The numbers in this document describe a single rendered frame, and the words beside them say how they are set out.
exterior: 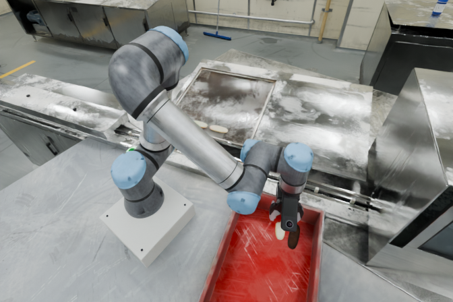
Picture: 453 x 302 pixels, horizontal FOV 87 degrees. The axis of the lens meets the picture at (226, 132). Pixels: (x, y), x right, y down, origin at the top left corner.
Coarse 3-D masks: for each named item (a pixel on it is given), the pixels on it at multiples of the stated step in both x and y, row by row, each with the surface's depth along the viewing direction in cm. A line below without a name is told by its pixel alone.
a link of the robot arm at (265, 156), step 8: (248, 144) 68; (256, 144) 67; (264, 144) 67; (272, 144) 68; (248, 152) 67; (256, 152) 65; (264, 152) 65; (272, 152) 65; (280, 152) 65; (248, 160) 64; (256, 160) 63; (264, 160) 64; (272, 160) 65; (264, 168) 62; (272, 168) 66
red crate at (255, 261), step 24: (240, 216) 96; (264, 216) 96; (240, 240) 89; (264, 240) 89; (312, 240) 88; (240, 264) 83; (264, 264) 83; (288, 264) 83; (216, 288) 78; (240, 288) 78; (264, 288) 78; (288, 288) 78
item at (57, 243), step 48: (96, 144) 130; (0, 192) 110; (48, 192) 109; (96, 192) 108; (192, 192) 106; (0, 240) 93; (48, 240) 93; (96, 240) 92; (192, 240) 91; (0, 288) 81; (48, 288) 81; (96, 288) 80; (144, 288) 80; (192, 288) 79; (336, 288) 77; (384, 288) 77
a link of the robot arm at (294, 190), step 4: (280, 176) 71; (280, 180) 72; (280, 184) 71; (284, 184) 69; (304, 184) 68; (284, 188) 70; (288, 188) 69; (292, 188) 68; (296, 188) 68; (300, 188) 68; (288, 192) 70; (292, 192) 69; (296, 192) 69; (300, 192) 70
